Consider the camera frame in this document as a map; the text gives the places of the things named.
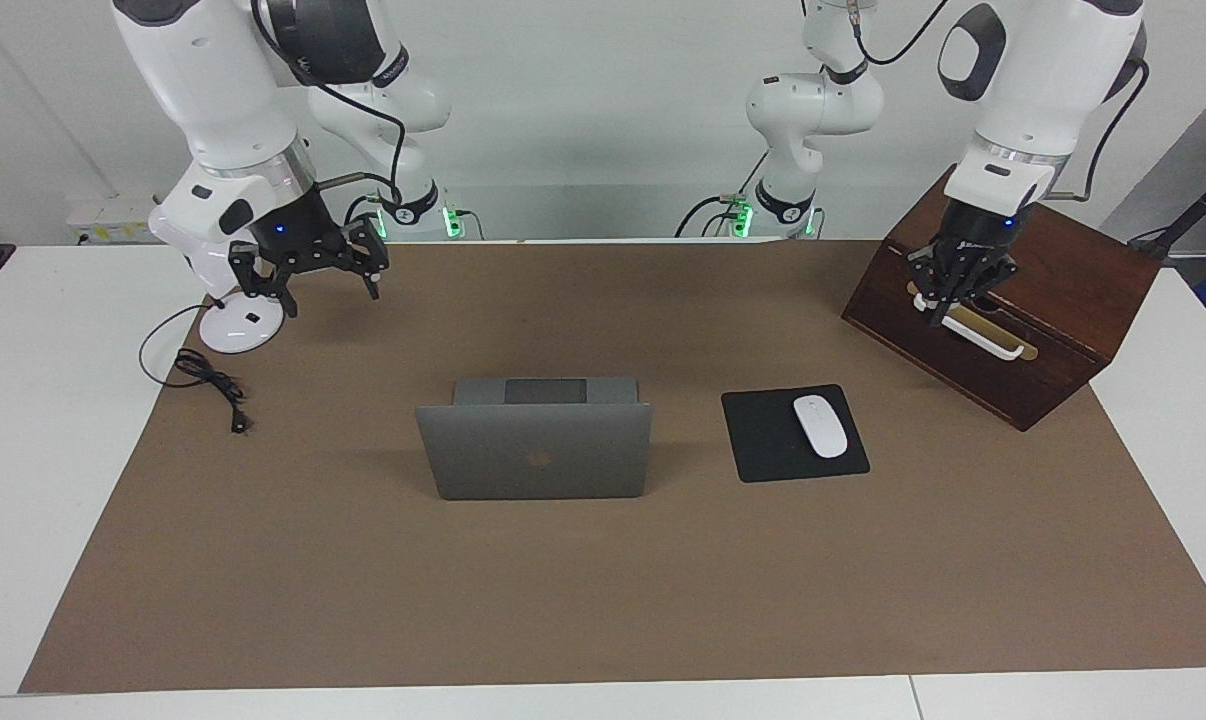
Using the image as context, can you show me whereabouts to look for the grey aluminium laptop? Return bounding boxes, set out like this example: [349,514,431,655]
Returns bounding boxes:
[415,377,654,501]

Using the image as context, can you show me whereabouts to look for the black stand pole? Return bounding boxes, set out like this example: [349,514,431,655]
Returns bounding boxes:
[1128,160,1206,263]

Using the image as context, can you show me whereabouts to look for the large brown table mat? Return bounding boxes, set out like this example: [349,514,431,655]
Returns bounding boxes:
[18,240,1206,695]

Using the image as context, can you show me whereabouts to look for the black right base cable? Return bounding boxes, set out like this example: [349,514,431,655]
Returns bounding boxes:
[343,195,382,241]

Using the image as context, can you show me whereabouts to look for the black lamp power cable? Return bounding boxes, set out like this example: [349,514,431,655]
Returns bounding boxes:
[140,303,254,436]

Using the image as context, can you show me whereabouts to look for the white computer mouse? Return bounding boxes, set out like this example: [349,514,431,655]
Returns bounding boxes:
[793,395,850,459]

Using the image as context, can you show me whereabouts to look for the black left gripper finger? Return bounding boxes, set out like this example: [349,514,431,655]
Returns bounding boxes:
[908,245,956,329]
[961,255,1020,313]

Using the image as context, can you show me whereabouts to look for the black mouse pad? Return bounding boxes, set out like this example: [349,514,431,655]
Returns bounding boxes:
[721,384,871,484]

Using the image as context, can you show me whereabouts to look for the brass handle plate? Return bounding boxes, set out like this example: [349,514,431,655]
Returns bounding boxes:
[906,280,1040,362]

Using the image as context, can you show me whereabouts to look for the white desk lamp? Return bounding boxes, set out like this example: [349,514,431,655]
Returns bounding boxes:
[188,255,285,354]

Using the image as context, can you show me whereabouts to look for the dark wooden box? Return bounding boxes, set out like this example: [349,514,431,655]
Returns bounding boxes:
[841,163,1162,432]

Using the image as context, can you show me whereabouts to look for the black base cable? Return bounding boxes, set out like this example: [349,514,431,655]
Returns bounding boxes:
[675,150,770,239]
[343,195,382,241]

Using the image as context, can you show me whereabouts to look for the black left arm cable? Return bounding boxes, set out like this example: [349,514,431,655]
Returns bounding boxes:
[848,0,1151,203]

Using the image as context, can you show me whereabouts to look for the white power strip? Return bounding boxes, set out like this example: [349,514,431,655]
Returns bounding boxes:
[66,195,161,247]

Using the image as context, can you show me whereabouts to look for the white box handle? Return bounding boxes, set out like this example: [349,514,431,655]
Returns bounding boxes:
[911,290,1026,361]

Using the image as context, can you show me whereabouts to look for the black left base cable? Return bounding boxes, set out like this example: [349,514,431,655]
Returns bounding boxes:
[675,150,770,239]

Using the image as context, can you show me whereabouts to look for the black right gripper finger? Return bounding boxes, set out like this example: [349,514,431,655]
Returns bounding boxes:
[228,243,300,319]
[341,215,392,301]

